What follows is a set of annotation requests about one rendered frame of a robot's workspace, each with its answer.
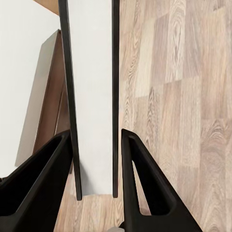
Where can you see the bench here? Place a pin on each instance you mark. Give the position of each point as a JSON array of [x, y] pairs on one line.
[[47, 112]]

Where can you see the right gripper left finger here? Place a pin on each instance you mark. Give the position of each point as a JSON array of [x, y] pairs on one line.
[[30, 197]]

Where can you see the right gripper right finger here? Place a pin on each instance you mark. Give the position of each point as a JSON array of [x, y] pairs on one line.
[[168, 212]]

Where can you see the hardback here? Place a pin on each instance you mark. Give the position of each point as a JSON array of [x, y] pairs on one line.
[[90, 42]]

